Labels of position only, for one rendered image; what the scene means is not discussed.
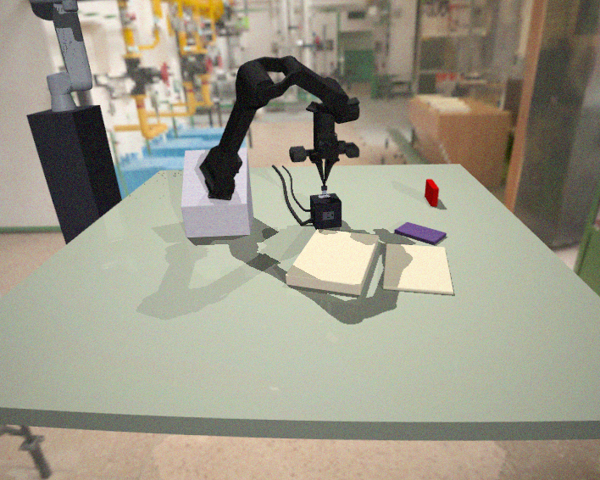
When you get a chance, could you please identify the cream flat square slab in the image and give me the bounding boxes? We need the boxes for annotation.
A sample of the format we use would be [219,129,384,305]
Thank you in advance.
[383,243,453,294]

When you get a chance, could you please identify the cream flat rectangular box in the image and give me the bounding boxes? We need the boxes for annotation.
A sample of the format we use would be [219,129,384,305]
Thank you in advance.
[286,229,379,295]

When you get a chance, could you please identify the red rectangular block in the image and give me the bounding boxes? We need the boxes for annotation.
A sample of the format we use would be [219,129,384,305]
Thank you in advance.
[425,180,439,206]

